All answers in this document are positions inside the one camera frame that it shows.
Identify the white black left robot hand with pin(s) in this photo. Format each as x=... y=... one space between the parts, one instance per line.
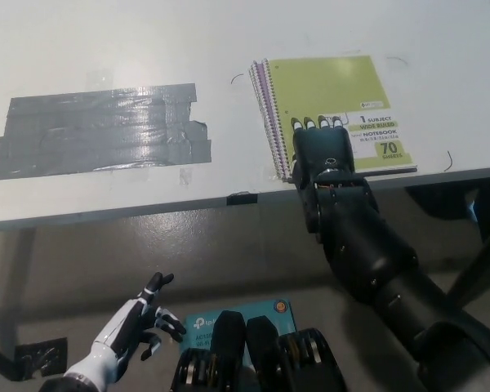
x=124 y=322

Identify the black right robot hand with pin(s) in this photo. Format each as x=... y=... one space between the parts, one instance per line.
x=322 y=147

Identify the green Mead spiral notebook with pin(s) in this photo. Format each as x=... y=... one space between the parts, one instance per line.
x=330 y=85

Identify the black robot body blocks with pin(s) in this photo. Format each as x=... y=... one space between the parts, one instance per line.
x=261 y=359

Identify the teal tp-link box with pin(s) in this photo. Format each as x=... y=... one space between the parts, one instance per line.
x=200 y=324

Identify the purple spiral notebook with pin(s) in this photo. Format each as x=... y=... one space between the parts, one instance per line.
x=261 y=87

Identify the black floor tape patch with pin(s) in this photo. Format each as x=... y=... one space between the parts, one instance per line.
x=36 y=355

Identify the small black tape piece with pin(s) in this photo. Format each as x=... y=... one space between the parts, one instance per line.
x=241 y=199

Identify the grey table leg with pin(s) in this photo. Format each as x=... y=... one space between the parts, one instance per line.
x=25 y=265

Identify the clear tape piece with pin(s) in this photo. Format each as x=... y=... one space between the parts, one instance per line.
x=185 y=176

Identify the grey duct tape patch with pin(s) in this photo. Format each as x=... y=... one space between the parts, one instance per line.
x=90 y=130

